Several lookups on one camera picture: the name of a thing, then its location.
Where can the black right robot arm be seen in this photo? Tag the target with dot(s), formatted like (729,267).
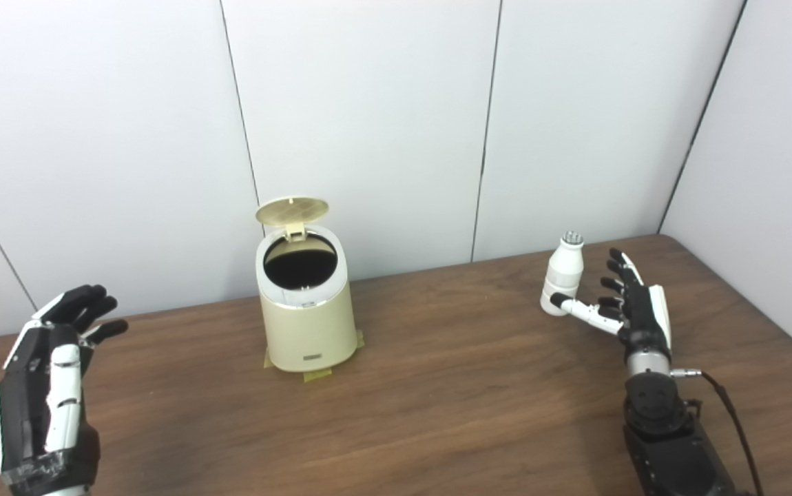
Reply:
(658,413)

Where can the small white plastic bottle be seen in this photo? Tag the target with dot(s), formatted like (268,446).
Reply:
(565,272)

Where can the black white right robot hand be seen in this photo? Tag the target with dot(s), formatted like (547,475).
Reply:
(644,324)

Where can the yellow tape piece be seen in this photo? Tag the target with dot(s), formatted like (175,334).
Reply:
(317,375)
(268,361)

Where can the cream round bin lid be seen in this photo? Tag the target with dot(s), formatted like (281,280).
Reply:
(293,210)

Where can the cream-colored bin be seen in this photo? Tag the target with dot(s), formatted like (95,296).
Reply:
(306,331)

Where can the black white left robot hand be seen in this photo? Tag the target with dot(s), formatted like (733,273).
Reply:
(24,413)

